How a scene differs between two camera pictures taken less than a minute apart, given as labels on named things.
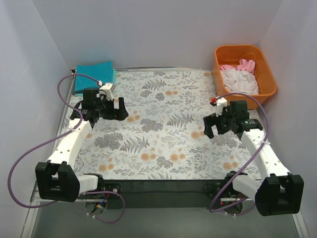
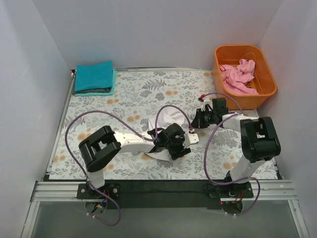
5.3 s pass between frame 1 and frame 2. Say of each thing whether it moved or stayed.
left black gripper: moved
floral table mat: stayed
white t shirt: moved
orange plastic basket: stayed
